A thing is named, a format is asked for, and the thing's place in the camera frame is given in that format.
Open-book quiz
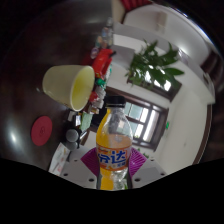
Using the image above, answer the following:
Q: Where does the printed paper leaflet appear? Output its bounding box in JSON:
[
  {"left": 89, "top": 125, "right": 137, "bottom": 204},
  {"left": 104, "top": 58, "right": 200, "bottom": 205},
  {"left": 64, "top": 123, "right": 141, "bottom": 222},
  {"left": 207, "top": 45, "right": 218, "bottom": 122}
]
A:
[{"left": 48, "top": 142, "right": 72, "bottom": 176}]

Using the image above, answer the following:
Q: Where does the red plastic box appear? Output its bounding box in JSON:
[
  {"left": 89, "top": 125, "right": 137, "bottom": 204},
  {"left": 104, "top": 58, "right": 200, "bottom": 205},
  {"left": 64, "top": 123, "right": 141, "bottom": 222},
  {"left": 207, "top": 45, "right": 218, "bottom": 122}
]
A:
[{"left": 91, "top": 48, "right": 116, "bottom": 79}]

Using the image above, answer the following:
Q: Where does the grey round ball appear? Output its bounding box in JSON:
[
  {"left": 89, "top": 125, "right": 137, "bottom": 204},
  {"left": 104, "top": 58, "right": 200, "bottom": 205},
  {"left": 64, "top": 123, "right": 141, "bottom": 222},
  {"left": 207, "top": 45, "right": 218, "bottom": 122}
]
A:
[
  {"left": 64, "top": 140, "right": 79, "bottom": 151},
  {"left": 65, "top": 128, "right": 80, "bottom": 143}
]

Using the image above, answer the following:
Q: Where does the orange drink plastic bottle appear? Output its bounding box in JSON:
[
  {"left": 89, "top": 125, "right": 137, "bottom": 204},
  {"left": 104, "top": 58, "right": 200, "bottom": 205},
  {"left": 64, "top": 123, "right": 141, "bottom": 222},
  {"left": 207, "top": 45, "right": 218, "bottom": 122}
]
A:
[{"left": 95, "top": 95, "right": 134, "bottom": 191}]

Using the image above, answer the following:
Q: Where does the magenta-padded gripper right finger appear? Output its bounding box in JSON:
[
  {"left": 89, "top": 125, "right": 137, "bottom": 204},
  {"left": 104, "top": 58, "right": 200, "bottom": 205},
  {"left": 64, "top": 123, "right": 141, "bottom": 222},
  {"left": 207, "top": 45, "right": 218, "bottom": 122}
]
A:
[{"left": 126, "top": 147, "right": 167, "bottom": 190}]

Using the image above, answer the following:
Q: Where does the dark framed window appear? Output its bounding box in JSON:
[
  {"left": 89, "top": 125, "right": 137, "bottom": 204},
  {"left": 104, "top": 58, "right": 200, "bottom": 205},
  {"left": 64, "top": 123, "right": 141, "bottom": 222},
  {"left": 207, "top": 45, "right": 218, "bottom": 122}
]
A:
[{"left": 126, "top": 66, "right": 183, "bottom": 102}]

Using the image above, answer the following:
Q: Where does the pale yellow cup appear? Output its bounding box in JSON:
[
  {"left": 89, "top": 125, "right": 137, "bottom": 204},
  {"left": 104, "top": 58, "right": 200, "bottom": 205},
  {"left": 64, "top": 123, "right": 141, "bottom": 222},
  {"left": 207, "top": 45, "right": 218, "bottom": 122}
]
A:
[{"left": 42, "top": 64, "right": 96, "bottom": 112}]

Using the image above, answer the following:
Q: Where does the flat round red coaster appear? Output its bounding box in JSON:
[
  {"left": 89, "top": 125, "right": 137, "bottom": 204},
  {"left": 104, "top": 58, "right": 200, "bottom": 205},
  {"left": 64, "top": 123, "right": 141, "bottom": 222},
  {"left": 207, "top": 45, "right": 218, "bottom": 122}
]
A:
[{"left": 30, "top": 115, "right": 54, "bottom": 147}]

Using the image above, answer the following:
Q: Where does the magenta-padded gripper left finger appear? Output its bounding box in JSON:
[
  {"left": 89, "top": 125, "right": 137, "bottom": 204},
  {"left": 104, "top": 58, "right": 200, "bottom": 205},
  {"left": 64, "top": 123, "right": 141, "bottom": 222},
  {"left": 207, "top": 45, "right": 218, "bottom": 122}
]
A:
[{"left": 59, "top": 148, "right": 101, "bottom": 190}]

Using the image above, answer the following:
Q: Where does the small potted plant white pot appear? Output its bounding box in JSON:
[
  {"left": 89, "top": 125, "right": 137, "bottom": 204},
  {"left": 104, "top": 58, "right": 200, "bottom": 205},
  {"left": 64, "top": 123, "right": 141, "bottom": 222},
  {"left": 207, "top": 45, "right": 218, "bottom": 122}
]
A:
[{"left": 125, "top": 39, "right": 185, "bottom": 92}]

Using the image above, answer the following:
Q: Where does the red carpeted staircase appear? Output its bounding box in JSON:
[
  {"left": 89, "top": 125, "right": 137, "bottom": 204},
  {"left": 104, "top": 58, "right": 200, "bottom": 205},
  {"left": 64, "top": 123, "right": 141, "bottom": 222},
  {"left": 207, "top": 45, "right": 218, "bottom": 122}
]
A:
[{"left": 119, "top": 0, "right": 153, "bottom": 13}]

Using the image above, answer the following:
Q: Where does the green flat pad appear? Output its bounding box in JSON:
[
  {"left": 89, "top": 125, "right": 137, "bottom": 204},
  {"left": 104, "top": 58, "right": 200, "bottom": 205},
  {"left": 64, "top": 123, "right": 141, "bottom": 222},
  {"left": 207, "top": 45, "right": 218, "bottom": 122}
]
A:
[{"left": 79, "top": 111, "right": 96, "bottom": 133}]

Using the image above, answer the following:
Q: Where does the dark wooden glazed door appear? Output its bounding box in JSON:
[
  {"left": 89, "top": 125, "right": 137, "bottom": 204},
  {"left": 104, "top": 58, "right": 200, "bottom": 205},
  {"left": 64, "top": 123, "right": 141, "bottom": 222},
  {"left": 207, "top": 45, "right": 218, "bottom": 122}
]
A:
[{"left": 106, "top": 86, "right": 169, "bottom": 151}]

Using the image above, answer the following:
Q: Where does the white wall radiator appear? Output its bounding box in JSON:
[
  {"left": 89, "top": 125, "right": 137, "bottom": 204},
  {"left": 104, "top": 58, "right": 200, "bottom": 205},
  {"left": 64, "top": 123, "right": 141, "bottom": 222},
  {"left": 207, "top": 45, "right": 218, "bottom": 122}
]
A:
[{"left": 155, "top": 13, "right": 168, "bottom": 33}]

